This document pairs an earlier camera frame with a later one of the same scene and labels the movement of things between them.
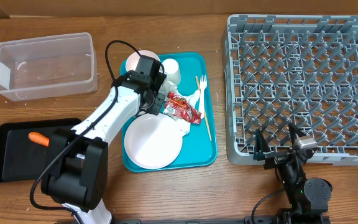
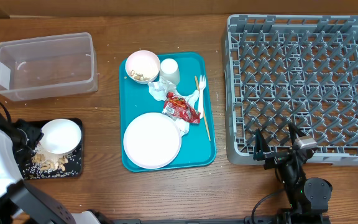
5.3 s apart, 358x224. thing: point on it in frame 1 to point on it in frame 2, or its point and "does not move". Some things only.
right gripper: (261, 151) does not move
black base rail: (247, 220) does not move
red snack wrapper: (178, 106) does not move
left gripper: (154, 107) to (33, 132)
